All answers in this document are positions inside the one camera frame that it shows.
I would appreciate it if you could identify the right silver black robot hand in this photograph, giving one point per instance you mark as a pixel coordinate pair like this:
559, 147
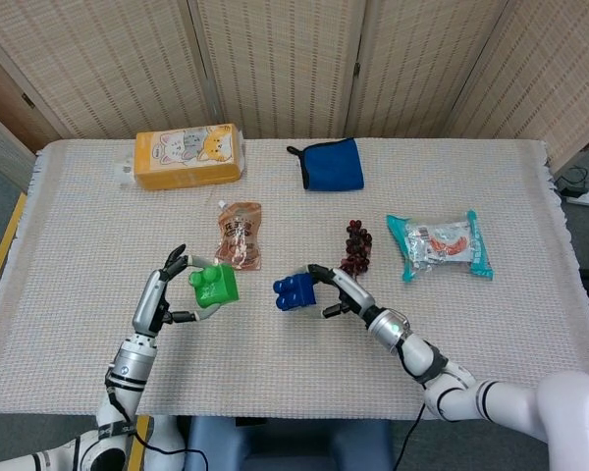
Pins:
356, 297

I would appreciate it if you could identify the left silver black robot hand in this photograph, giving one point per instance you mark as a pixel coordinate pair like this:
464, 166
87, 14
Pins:
149, 304

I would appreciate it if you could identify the blue toy block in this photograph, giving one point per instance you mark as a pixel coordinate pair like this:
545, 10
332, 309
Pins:
297, 292

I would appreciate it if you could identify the green toy block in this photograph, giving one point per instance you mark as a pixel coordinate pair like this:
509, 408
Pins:
216, 289

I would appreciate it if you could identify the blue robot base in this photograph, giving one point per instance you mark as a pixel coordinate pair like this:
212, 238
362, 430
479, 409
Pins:
289, 444

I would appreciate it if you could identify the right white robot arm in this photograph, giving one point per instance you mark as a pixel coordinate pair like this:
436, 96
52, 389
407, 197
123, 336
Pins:
471, 392

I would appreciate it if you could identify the dark red grape bunch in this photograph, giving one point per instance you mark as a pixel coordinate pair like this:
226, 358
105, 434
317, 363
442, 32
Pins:
358, 247

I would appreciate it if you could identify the teal clear snack package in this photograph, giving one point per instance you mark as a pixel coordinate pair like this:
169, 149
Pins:
442, 247

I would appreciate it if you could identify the white woven tablecloth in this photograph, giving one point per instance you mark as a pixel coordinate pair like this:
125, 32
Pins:
275, 363

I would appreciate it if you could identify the orange spouted drink pouch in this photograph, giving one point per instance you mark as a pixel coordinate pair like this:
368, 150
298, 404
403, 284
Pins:
238, 235

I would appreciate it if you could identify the blue folded cloth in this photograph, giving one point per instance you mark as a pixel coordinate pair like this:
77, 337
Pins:
334, 164

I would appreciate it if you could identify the yellow cat-print tissue pack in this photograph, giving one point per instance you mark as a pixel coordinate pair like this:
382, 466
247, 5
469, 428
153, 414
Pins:
186, 159

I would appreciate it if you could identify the yellow floor tape strip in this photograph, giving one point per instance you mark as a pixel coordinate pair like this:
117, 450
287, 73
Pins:
2, 250

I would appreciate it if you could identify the beige woven folding screen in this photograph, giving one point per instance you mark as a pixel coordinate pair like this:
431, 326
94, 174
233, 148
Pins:
284, 64

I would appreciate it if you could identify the white power strip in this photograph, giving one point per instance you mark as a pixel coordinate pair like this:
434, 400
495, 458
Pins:
586, 197

